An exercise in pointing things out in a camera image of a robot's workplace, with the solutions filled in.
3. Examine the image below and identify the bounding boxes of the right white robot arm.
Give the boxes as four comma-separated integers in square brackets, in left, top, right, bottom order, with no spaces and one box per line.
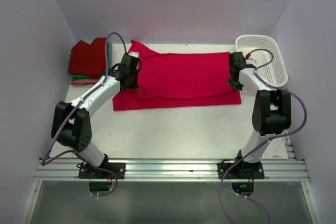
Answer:
[228,52,291,178]

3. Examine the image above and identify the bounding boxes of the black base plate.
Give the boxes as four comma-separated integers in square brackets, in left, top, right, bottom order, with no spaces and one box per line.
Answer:
[217,160,265,179]
[76,162,126,179]

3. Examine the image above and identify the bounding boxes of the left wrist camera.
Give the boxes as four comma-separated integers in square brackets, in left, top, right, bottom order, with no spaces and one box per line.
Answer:
[129,51,140,58]

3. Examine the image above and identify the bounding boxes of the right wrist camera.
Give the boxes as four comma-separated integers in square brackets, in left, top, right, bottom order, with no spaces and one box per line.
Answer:
[245,54,259,67]

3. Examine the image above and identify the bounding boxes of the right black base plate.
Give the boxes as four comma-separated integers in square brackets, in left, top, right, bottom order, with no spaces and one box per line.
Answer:
[217,160,265,179]

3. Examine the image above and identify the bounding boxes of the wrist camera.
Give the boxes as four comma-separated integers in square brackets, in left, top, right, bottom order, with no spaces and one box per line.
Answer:
[245,54,259,67]
[129,51,140,58]

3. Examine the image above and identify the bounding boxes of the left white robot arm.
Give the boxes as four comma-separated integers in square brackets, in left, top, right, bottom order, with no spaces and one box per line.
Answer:
[51,52,142,178]

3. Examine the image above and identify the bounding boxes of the salmon folded shirt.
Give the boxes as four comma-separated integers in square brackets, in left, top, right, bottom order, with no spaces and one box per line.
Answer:
[70,79,99,86]

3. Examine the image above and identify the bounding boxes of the white plastic basket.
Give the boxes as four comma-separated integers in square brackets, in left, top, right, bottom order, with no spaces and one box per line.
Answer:
[235,35,288,87]

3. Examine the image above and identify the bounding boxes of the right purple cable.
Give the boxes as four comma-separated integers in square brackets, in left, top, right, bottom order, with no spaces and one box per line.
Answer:
[218,48,308,224]

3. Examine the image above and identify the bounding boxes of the aluminium mounting rail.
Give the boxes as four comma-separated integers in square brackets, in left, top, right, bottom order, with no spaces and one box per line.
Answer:
[34,158,310,182]

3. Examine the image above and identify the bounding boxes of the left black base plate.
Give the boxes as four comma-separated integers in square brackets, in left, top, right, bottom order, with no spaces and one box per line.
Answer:
[76,162,126,179]

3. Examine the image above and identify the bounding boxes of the blue folded shirt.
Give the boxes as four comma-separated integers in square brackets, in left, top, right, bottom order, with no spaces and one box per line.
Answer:
[107,41,113,68]

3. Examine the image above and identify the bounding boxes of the pink red t shirt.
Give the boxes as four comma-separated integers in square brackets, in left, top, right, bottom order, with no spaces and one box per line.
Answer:
[112,40,242,111]

